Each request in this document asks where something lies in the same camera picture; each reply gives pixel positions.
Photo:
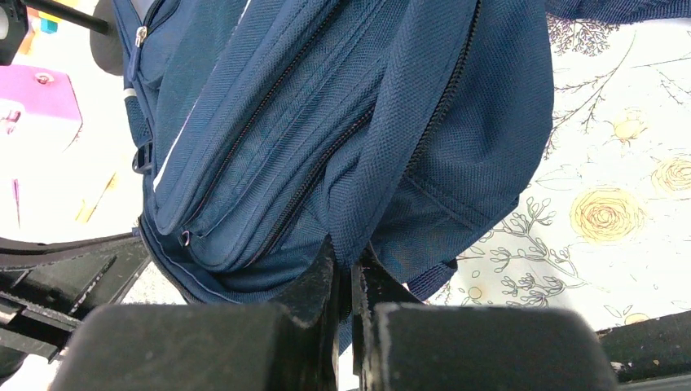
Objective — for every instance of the pink rack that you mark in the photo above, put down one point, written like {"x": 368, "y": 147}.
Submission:
{"x": 40, "y": 115}

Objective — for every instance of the green block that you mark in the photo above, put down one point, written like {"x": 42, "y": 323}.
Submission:
{"x": 49, "y": 23}

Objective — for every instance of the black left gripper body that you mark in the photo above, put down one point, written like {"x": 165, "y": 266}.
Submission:
{"x": 48, "y": 289}

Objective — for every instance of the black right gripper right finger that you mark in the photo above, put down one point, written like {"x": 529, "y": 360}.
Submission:
{"x": 400, "y": 343}

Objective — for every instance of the navy blue backpack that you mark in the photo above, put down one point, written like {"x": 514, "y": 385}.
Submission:
{"x": 518, "y": 153}

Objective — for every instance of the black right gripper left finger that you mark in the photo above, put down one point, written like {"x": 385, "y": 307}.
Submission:
{"x": 287, "y": 343}

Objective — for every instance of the black round stand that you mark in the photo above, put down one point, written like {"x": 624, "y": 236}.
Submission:
{"x": 86, "y": 38}

